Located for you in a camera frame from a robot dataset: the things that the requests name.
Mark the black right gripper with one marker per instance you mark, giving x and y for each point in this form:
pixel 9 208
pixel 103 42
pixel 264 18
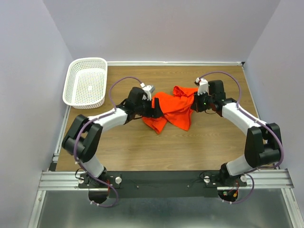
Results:
pixel 195 105

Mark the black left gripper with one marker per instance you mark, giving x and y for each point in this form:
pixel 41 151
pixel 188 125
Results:
pixel 155 112

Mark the orange t shirt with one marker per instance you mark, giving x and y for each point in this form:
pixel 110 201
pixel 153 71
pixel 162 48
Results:
pixel 175 108

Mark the white perforated plastic basket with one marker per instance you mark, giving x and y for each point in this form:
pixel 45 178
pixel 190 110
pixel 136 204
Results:
pixel 85 83

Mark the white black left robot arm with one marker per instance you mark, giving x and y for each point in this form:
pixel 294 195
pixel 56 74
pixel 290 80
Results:
pixel 82 138

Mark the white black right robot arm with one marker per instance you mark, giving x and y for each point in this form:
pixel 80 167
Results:
pixel 263 144

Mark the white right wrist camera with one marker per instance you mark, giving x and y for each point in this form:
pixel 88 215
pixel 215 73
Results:
pixel 203 86

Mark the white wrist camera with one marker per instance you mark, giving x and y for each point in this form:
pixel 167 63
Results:
pixel 148 90
pixel 203 86

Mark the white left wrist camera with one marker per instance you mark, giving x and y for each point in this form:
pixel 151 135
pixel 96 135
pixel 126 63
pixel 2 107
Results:
pixel 148 90

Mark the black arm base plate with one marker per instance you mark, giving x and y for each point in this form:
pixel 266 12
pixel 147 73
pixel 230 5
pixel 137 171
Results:
pixel 159 184

